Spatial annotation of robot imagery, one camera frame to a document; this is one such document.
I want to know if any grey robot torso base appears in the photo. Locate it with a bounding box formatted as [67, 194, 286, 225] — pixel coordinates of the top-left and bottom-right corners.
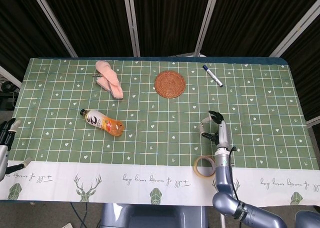
[99, 203, 208, 228]

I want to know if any pink fluffy cloth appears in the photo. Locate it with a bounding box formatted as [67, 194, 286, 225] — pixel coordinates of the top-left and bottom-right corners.
[94, 60, 124, 100]

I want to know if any green grid deer tablecloth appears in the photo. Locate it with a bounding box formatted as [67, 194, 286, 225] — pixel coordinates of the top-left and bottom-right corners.
[0, 57, 320, 205]

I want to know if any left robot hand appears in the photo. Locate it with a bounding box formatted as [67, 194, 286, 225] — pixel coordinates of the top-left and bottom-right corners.
[0, 117, 33, 182]

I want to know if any round brown woven coaster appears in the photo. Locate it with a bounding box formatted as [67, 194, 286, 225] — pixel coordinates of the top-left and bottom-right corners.
[153, 71, 187, 98]

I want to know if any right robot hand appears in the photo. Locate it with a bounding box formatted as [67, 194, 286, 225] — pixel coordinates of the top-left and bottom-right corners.
[199, 110, 231, 149]

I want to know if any blue cable under table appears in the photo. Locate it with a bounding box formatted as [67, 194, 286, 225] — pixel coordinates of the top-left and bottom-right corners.
[70, 202, 89, 228]

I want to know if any white marker blue cap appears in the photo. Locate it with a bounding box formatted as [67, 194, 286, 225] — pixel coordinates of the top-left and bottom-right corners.
[202, 64, 224, 88]

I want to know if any white partition frame post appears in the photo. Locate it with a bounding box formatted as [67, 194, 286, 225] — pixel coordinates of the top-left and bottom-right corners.
[122, 0, 141, 57]
[0, 65, 23, 88]
[28, 0, 78, 58]
[193, 0, 221, 56]
[268, 2, 320, 58]

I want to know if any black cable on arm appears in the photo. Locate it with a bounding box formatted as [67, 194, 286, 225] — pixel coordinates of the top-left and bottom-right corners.
[225, 146, 242, 221]

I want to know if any beige adhesive tape roll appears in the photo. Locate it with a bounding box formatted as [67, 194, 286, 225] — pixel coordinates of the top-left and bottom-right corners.
[192, 155, 216, 177]

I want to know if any orange drink plastic bottle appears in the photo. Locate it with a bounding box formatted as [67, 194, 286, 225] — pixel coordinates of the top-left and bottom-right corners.
[79, 109, 126, 137]

